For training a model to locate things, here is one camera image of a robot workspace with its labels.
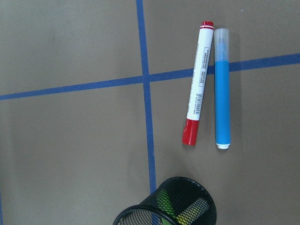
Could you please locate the green highlighter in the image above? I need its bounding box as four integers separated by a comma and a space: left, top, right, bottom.
155, 189, 178, 225

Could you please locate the blue highlighter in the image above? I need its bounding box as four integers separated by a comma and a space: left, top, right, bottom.
214, 28, 231, 150

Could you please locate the yellow highlighter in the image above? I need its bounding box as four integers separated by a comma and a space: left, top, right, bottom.
176, 198, 210, 225

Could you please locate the red white marker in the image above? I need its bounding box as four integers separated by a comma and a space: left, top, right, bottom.
182, 21, 214, 146

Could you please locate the black mesh pen cup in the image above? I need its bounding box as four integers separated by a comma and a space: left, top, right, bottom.
113, 177, 217, 225

